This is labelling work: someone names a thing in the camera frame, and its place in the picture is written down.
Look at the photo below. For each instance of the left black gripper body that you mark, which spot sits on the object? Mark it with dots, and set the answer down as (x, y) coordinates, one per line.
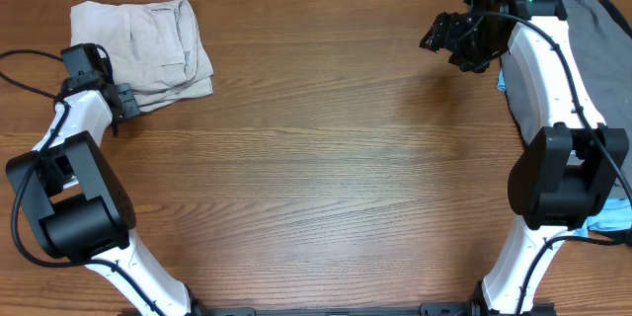
(130, 107)

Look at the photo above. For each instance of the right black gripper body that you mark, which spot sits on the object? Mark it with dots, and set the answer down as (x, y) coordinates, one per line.
(470, 44)

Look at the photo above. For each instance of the beige shorts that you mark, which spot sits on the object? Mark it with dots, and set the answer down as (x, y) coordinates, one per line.
(154, 48)

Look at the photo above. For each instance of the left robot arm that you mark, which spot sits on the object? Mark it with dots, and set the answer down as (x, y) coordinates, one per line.
(70, 209)

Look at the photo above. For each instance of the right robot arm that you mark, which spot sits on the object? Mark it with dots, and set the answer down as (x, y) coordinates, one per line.
(567, 170)

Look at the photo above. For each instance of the grey shorts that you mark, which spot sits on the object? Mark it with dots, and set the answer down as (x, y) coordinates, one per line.
(602, 51)

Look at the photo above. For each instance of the light blue garment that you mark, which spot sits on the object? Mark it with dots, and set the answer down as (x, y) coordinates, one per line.
(616, 214)

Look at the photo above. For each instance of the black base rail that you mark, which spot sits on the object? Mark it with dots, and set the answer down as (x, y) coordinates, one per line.
(336, 312)

